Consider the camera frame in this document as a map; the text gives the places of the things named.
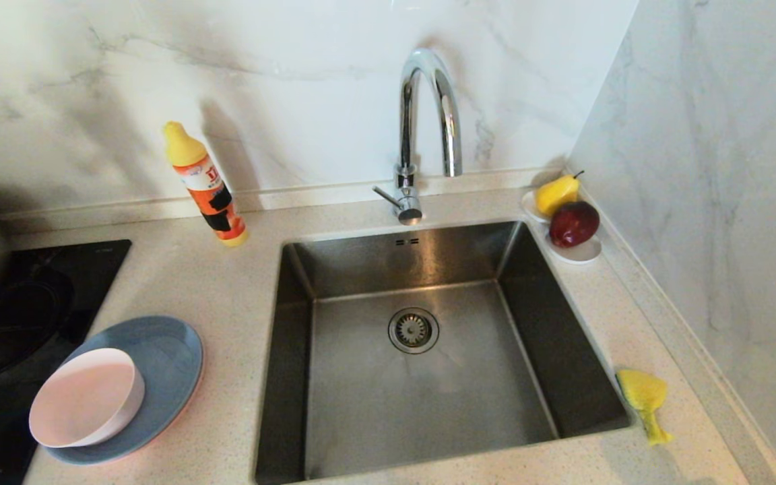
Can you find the yellow green sponge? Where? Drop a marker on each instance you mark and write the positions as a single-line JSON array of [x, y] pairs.
[[644, 391]]

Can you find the black induction cooktop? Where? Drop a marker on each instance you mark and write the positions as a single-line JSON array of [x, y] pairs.
[[85, 269]]

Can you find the white fruit dish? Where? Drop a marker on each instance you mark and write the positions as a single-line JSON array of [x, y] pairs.
[[582, 254]]

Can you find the metal sink drain strainer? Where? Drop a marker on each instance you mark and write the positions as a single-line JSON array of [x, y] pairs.
[[413, 331]]

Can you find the chrome gooseneck faucet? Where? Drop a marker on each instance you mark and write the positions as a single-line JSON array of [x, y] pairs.
[[407, 135]]

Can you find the orange dish soap bottle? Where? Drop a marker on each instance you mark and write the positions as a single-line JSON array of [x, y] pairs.
[[209, 192]]

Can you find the pink bowl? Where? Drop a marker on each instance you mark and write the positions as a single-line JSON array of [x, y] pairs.
[[85, 397]]

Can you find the yellow pear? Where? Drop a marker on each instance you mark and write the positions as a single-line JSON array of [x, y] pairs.
[[556, 195]]

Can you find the stainless steel sink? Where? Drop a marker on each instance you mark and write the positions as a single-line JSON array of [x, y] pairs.
[[361, 417]]

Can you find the blue grey plate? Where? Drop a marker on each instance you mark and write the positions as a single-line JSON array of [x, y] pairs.
[[166, 364]]

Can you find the red apple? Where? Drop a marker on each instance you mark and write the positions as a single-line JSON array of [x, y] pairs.
[[573, 223]]

